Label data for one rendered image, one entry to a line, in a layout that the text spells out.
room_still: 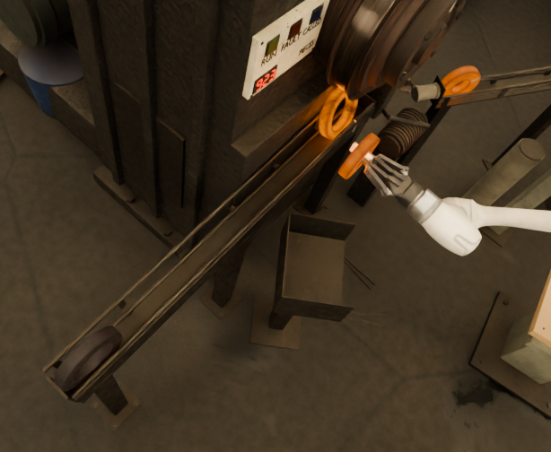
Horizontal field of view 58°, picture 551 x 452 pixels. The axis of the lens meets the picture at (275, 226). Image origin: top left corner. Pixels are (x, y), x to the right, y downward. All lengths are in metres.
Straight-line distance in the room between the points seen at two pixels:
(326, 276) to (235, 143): 0.49
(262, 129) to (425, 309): 1.25
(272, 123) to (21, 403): 1.32
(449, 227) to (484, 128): 1.66
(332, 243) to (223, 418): 0.81
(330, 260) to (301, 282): 0.12
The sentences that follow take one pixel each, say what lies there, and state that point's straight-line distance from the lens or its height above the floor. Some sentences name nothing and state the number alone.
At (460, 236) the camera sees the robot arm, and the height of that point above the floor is 0.86.
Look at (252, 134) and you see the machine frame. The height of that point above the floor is 0.87.
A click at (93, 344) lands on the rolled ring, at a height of 0.76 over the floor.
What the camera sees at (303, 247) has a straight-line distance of 1.55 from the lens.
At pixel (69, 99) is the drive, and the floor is 0.25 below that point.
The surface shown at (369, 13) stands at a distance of 1.26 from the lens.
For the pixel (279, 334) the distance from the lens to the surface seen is 2.07.
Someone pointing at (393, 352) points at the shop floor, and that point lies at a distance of 2.20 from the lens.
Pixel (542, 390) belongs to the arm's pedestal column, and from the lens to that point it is 2.49.
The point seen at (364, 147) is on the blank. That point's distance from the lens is 1.43.
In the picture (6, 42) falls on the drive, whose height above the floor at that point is 0.25.
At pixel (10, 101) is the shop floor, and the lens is 2.66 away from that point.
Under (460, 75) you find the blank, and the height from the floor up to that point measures 0.77.
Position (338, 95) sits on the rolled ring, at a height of 0.84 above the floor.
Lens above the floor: 1.97
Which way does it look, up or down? 61 degrees down
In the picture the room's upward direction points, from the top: 22 degrees clockwise
